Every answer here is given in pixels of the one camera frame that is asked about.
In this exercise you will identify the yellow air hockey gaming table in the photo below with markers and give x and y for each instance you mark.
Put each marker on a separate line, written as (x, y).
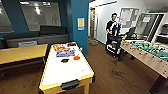
(65, 71)

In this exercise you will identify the foosball gaming table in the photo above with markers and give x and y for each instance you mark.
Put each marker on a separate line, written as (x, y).
(150, 55)

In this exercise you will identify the brown cardboard box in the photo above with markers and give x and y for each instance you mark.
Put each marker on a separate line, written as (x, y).
(94, 42)

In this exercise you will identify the red bowl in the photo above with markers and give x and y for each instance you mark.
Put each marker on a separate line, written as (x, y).
(72, 44)

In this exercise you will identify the orange bowl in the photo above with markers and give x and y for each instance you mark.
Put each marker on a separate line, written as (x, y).
(77, 58)

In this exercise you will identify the yellow notice on blue pillar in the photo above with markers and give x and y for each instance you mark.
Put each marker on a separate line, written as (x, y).
(81, 24)

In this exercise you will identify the brown wooden door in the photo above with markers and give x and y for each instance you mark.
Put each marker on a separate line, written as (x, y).
(92, 25)

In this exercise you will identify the red and white game box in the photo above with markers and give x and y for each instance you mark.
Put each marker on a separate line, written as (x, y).
(60, 47)

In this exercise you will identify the person in black shirt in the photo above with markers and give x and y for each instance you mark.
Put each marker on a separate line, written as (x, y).
(112, 31)

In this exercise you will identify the black wheeled cart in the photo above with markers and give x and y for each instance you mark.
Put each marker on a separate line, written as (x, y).
(125, 41)

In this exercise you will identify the interior glass window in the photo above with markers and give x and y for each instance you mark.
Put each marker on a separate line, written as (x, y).
(40, 15)
(6, 21)

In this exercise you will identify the light grey chair backrest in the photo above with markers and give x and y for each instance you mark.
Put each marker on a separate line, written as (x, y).
(28, 43)

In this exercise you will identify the yellow wooden table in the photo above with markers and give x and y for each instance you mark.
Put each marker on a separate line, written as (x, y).
(20, 53)

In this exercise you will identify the stainless steel refrigerator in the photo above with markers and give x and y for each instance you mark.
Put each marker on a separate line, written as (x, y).
(148, 28)

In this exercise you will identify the white wall notice board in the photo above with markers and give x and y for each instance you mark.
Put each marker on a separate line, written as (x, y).
(129, 17)

